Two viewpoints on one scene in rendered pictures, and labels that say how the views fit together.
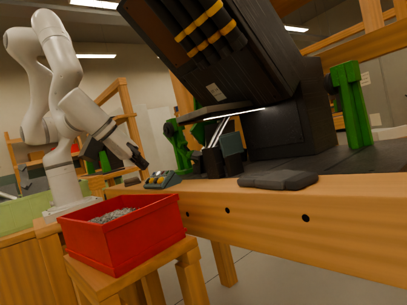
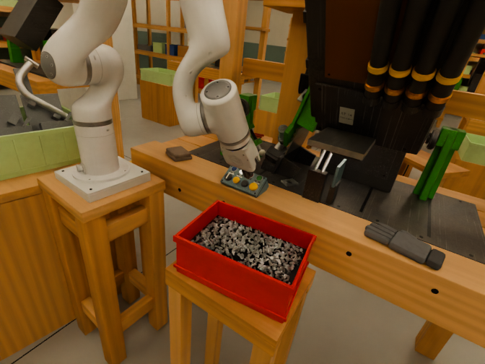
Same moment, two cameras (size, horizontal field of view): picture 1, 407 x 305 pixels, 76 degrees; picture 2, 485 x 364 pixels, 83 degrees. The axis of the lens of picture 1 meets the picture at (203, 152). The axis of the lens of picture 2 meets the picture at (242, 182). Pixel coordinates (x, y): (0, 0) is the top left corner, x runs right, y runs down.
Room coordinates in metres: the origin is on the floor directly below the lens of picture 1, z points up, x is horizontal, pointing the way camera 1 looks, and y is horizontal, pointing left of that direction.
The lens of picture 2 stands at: (0.20, 0.52, 1.37)
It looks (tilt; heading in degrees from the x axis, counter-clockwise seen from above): 27 degrees down; 338
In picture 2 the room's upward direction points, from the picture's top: 7 degrees clockwise
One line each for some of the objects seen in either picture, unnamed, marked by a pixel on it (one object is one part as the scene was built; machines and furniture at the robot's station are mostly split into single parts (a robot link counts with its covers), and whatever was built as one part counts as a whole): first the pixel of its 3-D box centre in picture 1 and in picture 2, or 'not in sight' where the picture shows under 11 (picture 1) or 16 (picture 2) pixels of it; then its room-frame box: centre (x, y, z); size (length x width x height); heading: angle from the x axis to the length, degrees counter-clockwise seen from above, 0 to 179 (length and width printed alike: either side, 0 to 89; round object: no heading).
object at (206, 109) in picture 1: (234, 110); (349, 136); (0.91, -0.14, 1.11); 0.39 x 0.16 x 0.03; 129
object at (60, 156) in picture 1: (59, 141); (96, 84); (1.24, 0.65, 1.19); 0.19 x 0.12 x 0.24; 131
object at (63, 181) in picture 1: (65, 186); (97, 147); (1.21, 0.67, 0.97); 0.19 x 0.19 x 0.18
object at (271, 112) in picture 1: (281, 112); (366, 136); (1.04, -0.34, 1.07); 0.30 x 0.18 x 0.34; 39
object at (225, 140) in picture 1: (233, 153); (336, 181); (0.87, -0.10, 0.97); 0.10 x 0.02 x 0.14; 129
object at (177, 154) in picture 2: (132, 181); (178, 153); (1.29, 0.38, 0.91); 0.10 x 0.08 x 0.03; 17
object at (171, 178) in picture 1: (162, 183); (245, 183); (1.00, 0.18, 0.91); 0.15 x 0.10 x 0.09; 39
